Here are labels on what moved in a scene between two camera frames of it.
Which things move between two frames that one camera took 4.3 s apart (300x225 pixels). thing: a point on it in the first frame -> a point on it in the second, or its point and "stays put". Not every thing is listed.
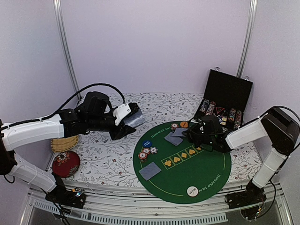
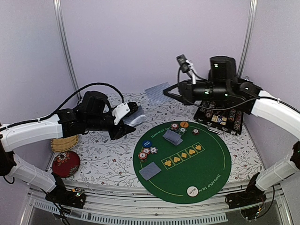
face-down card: x=175 y=140 stays put
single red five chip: x=146 y=150 stays put
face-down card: x=178 y=132 -> x=172 y=135
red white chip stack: x=173 y=126 stays put
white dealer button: x=192 y=191 stays put
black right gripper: x=190 y=133 -> x=187 y=96
